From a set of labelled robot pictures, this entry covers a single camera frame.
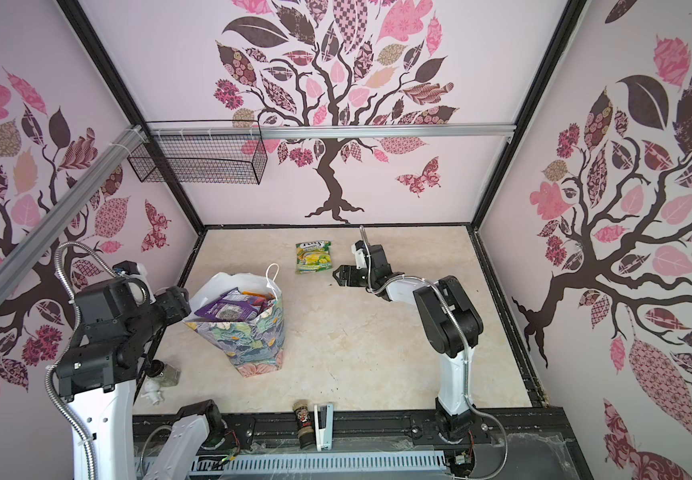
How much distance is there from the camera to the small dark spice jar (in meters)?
0.71

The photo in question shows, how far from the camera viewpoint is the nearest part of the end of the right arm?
30.3 inches

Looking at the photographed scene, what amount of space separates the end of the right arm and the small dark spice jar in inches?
14.0
